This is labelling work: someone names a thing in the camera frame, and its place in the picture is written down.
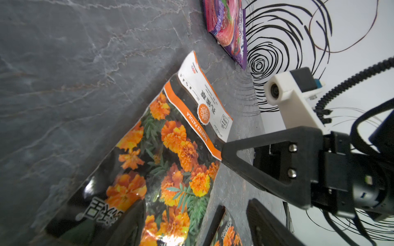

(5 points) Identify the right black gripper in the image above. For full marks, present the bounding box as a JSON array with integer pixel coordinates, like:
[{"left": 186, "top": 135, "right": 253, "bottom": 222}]
[{"left": 222, "top": 113, "right": 394, "bottom": 221}]

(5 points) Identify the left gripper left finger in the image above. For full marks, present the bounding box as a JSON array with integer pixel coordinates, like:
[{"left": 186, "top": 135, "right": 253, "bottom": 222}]
[{"left": 92, "top": 200, "right": 146, "bottom": 246}]

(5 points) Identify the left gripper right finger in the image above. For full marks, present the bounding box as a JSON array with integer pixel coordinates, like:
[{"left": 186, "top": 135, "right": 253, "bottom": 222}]
[{"left": 246, "top": 198, "right": 303, "bottom": 246}]

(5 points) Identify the orange marigold seed packet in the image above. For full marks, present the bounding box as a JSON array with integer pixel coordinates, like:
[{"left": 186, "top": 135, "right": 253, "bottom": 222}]
[
  {"left": 203, "top": 205, "right": 243, "bottom": 246},
  {"left": 44, "top": 51, "right": 233, "bottom": 246}
]

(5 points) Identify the purple candy bag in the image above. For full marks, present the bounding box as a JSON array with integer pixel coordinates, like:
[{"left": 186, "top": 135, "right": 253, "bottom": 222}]
[{"left": 203, "top": 0, "right": 247, "bottom": 70}]

